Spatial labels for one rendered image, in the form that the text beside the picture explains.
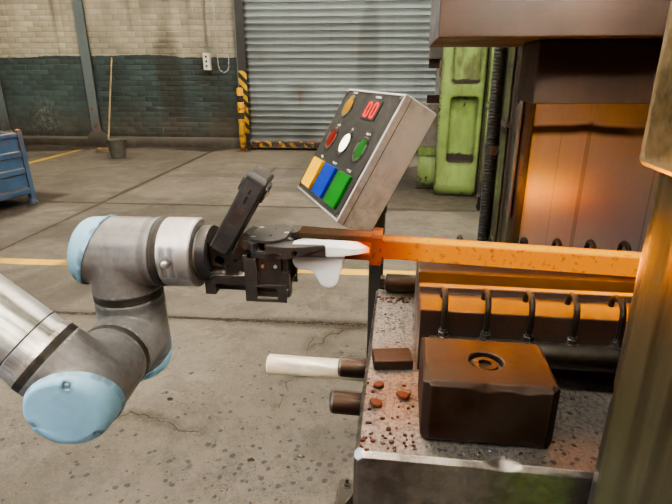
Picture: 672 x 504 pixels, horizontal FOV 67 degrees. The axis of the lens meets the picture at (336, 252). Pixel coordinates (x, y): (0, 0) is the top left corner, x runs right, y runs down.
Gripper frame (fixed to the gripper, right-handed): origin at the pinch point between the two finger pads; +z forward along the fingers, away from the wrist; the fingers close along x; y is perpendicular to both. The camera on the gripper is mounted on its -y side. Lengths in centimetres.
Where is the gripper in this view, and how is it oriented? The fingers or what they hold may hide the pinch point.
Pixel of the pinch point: (358, 240)
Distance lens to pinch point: 62.4
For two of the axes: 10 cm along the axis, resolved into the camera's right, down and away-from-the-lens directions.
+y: 0.1, 9.4, 3.3
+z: 9.9, 0.3, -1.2
